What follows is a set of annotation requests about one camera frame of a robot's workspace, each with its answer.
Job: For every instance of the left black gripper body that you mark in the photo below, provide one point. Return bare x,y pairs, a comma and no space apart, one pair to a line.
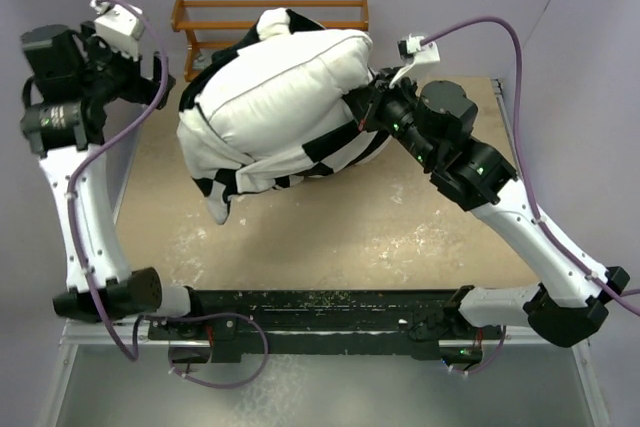
112,75

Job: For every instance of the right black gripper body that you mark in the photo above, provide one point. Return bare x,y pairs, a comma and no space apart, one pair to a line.
391,108

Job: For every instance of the white pillow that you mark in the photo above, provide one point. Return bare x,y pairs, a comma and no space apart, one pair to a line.
280,97

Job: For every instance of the black white checkered pillowcase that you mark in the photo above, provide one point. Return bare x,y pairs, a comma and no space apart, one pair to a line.
260,167

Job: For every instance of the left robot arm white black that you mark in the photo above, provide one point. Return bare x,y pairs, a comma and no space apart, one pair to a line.
76,74

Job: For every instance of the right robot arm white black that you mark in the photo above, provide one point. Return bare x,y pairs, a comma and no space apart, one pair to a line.
434,125

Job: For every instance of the wooden shelf rack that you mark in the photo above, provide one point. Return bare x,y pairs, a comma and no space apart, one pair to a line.
212,25

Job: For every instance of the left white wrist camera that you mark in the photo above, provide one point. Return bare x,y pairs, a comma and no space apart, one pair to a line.
117,22

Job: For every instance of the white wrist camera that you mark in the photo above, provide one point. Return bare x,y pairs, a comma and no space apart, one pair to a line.
418,58
117,22

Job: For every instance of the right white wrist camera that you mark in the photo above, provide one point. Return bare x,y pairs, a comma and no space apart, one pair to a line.
418,58

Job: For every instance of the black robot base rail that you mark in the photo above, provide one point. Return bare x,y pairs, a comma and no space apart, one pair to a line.
421,324

